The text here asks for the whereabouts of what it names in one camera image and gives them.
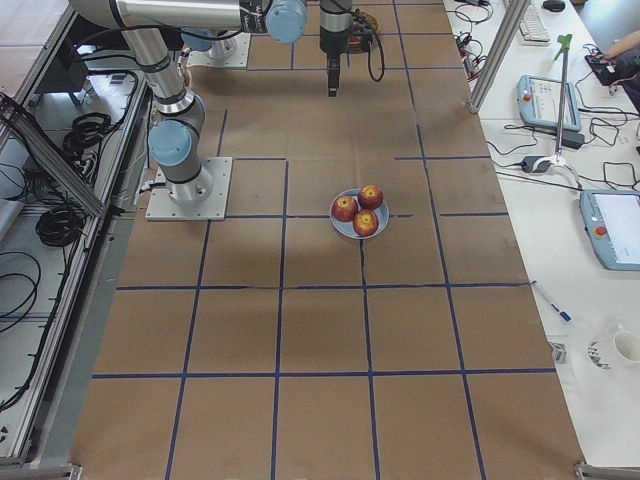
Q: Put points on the white keyboard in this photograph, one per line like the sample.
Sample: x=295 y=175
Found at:
x=532 y=30

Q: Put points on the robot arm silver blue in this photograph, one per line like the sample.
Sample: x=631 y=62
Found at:
x=363 y=33
x=141 y=22

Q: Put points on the light blue plate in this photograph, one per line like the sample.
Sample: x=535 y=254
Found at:
x=346 y=229

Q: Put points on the long grabber stick green tip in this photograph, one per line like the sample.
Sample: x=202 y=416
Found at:
x=563 y=53

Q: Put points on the far teach pendant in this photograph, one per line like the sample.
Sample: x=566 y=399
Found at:
x=538 y=101

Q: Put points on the white mug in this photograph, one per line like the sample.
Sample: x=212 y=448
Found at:
x=616 y=347

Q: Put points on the red apple on plate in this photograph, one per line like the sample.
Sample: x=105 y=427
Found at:
x=370 y=197
x=344 y=208
x=365 y=223

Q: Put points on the red apple back on plate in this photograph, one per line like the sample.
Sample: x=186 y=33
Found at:
x=370 y=197

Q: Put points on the teach pendant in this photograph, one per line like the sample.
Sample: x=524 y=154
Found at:
x=611 y=221
x=538 y=101

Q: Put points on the blue white pen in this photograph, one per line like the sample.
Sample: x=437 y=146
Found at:
x=561 y=312

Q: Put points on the aluminium frame post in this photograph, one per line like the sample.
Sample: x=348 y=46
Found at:
x=504 y=36

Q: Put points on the red apple front on plate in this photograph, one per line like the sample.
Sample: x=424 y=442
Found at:
x=365 y=223

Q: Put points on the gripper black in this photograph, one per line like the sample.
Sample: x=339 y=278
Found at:
x=332 y=42

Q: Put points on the near teach pendant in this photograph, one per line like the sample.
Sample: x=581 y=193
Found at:
x=611 y=221

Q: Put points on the red apple left on plate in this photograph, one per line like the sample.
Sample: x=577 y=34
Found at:
x=344 y=208

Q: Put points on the woven wicker basket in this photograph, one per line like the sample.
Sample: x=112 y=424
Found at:
x=364 y=22

